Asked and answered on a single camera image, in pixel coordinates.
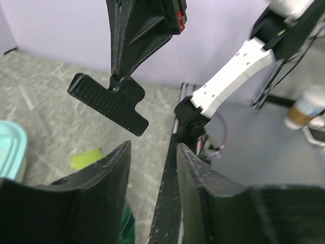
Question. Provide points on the paper coffee cup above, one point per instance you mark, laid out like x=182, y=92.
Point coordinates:
x=309, y=105

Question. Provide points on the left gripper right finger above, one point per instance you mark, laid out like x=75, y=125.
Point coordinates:
x=218, y=210

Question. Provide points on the small black clip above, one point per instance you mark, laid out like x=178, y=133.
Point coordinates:
x=117, y=102

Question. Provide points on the white metal chair frame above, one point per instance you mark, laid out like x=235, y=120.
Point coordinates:
x=314, y=131

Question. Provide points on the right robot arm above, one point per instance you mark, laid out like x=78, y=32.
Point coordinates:
x=277, y=34

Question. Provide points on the teal litter box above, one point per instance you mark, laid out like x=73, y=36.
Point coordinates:
x=14, y=141

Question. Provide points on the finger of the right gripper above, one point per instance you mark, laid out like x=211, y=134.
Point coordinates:
x=141, y=27

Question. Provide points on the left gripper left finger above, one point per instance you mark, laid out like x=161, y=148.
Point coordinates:
x=83, y=207

